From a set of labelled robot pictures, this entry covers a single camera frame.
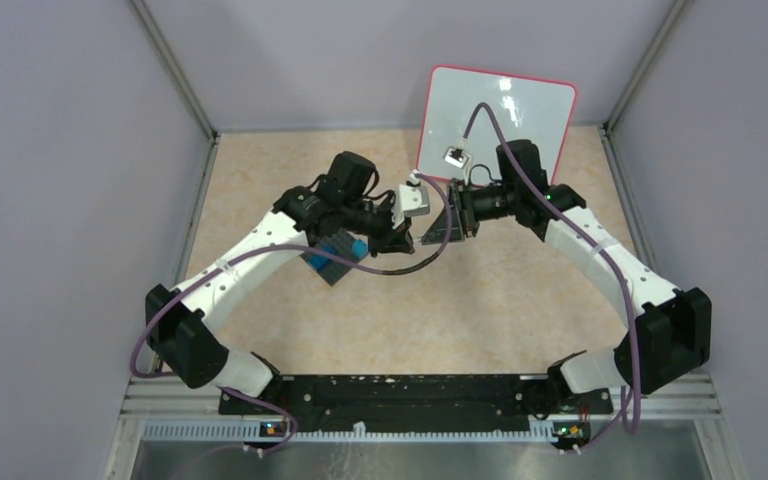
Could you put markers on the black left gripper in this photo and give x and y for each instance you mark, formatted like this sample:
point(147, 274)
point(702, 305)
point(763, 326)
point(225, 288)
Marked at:
point(392, 240)

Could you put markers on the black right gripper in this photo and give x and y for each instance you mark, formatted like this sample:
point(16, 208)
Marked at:
point(462, 216)

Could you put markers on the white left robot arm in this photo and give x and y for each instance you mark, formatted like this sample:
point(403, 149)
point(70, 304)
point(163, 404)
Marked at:
point(182, 322)

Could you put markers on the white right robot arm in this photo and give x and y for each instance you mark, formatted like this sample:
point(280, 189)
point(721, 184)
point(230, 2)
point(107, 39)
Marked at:
point(669, 329)

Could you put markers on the dark grey lego baseplate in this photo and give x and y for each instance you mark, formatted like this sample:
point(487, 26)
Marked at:
point(336, 271)

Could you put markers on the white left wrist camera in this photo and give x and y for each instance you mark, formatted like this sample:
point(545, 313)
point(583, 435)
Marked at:
point(411, 200)

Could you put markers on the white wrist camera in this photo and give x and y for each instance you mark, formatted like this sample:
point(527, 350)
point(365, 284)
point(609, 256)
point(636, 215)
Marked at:
point(457, 157)
point(411, 200)

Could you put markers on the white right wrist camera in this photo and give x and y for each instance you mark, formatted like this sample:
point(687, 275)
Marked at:
point(457, 157)

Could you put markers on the white cable duct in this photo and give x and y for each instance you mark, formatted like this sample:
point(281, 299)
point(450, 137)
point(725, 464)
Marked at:
point(247, 431)

